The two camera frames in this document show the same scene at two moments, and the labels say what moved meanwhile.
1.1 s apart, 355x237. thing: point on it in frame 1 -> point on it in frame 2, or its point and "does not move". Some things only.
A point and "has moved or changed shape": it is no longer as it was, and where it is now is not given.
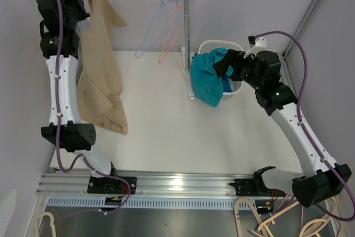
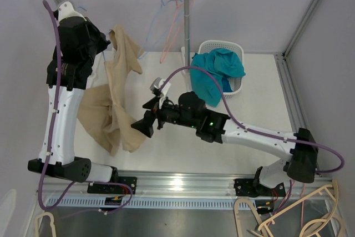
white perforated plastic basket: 207,46 does not move
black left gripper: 78,1 -> 102,42
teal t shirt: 204,77 does not move
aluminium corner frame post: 305,17 does not move
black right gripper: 230,59 -> 145,125
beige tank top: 100,96 has moved or changed shape
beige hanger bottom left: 51,223 does not move
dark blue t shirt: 226,86 does not move
